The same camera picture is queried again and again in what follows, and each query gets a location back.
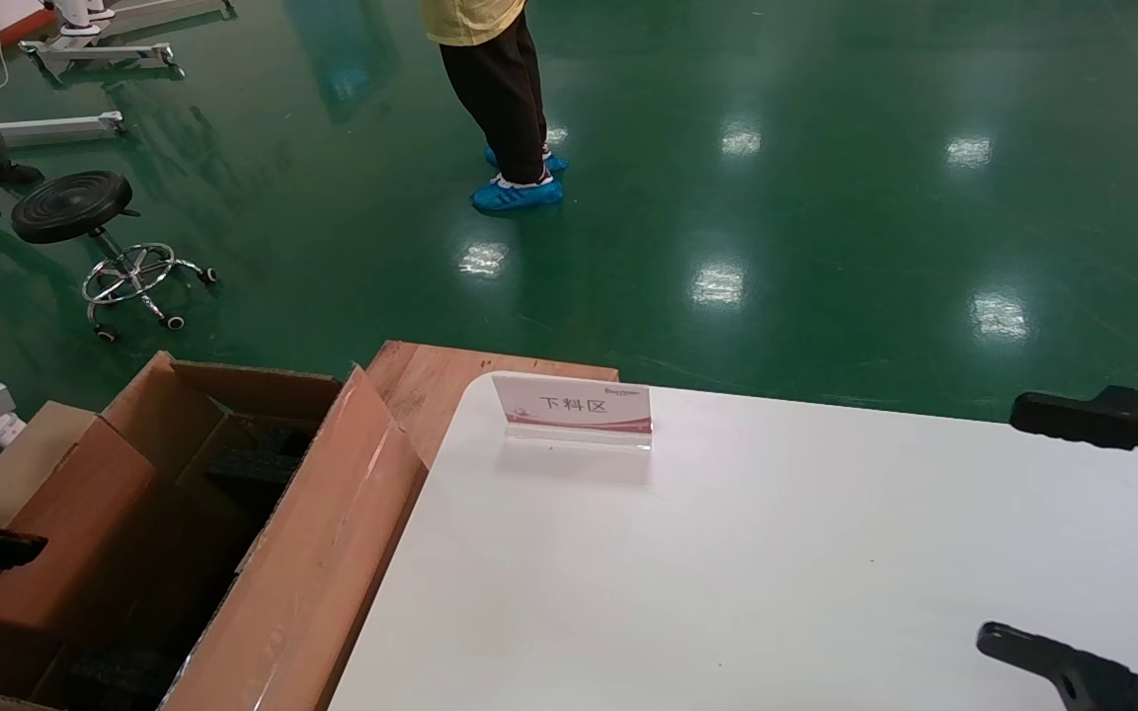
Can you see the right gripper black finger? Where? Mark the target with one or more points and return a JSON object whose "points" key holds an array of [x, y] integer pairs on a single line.
{"points": [[1093, 415], [1073, 671]]}

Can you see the small cardboard box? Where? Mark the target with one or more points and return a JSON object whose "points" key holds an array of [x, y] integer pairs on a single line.
{"points": [[65, 494]]}

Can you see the large cardboard box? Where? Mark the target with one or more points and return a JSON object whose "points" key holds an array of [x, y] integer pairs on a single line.
{"points": [[332, 553]]}

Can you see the white support pipe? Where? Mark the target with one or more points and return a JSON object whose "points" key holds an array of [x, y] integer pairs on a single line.
{"points": [[8, 430]]}

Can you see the black foam pad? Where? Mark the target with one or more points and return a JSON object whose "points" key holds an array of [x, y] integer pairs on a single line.
{"points": [[120, 681], [253, 464]]}

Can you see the black stool chrome base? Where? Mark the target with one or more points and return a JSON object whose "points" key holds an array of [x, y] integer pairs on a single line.
{"points": [[70, 202]]}

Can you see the grey metal stand base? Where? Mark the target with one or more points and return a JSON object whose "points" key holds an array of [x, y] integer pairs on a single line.
{"points": [[154, 10], [105, 51], [55, 126]]}

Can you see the brown wooden pallet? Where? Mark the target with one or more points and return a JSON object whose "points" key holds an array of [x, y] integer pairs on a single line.
{"points": [[431, 385]]}

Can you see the acrylic sign with red print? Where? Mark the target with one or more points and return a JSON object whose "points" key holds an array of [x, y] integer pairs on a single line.
{"points": [[574, 405]]}

